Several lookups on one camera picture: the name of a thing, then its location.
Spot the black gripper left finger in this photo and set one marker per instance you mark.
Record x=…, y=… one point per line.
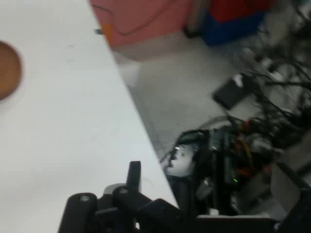
x=133, y=174

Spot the orange foam piece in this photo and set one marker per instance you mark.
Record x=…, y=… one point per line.
x=107, y=34

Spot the wooden mug tree stand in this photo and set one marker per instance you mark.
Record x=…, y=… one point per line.
x=7, y=70

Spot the pink foam mat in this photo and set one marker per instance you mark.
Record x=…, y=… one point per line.
x=145, y=14

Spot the blue box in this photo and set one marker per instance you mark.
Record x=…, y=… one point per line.
x=230, y=29

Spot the black table edge clip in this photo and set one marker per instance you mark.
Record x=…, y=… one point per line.
x=98, y=31

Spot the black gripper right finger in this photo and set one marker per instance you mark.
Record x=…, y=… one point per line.
x=301, y=216

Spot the flat black box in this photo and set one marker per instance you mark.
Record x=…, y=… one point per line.
x=230, y=93

